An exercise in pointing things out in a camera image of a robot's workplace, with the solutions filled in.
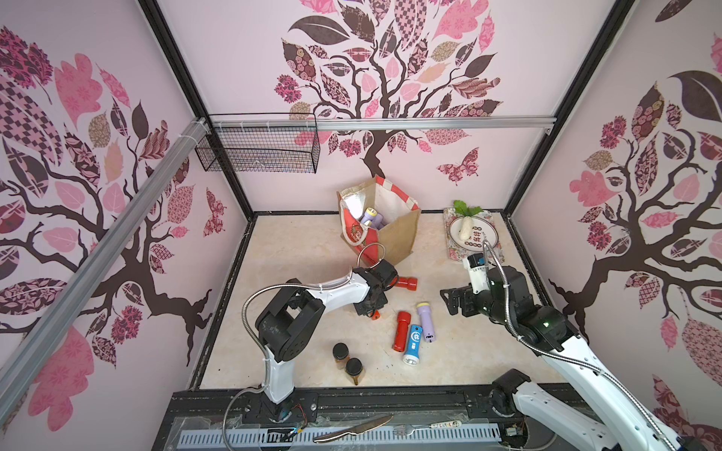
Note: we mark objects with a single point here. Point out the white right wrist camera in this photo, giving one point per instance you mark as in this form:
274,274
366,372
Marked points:
477,271

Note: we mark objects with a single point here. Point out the red and brown tote bag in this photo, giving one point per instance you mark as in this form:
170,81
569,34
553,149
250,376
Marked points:
359,204

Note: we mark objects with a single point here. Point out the black cap jar rear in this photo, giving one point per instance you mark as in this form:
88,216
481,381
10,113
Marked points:
341,355

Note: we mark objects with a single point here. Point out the purple flashlight yellow head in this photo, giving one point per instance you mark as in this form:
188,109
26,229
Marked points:
378,222

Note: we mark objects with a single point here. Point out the aluminium rail left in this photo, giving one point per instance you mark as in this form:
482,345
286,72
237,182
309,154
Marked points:
35,350

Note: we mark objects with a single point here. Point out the red flashlight upright row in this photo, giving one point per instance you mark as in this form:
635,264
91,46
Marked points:
402,331

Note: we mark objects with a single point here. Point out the blue flashlight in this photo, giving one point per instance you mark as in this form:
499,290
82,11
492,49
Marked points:
411,355

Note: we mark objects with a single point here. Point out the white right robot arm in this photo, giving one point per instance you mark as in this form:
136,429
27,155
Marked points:
622,423

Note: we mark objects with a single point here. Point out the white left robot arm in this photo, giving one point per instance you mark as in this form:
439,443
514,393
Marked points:
281,320

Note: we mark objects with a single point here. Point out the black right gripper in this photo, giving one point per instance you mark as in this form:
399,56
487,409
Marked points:
466,299

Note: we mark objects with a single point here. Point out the wooden handled knife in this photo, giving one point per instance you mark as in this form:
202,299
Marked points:
354,431

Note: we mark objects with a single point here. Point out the purple flashlight right inner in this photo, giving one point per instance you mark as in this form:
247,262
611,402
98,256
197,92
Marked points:
425,315

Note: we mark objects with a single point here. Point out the silver fork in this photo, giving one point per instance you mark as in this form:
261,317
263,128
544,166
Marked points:
409,430

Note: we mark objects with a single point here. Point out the black wire basket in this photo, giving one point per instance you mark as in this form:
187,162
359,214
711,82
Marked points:
261,142

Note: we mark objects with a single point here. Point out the aluminium rail back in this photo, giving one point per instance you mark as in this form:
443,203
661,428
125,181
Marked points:
386,124

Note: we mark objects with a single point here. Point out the red flashlight top right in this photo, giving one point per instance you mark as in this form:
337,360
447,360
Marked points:
409,283

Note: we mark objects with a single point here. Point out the floral plate with radish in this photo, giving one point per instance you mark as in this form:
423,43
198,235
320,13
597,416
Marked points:
465,234

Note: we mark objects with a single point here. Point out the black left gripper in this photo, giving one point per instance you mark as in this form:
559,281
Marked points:
383,301

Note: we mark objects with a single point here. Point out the black cap jar front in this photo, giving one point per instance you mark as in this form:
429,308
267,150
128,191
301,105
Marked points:
354,368

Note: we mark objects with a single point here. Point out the black cap jar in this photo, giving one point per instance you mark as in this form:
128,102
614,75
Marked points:
341,355
354,368

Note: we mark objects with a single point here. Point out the aluminium rail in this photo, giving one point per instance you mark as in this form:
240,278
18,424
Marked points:
35,350
386,124

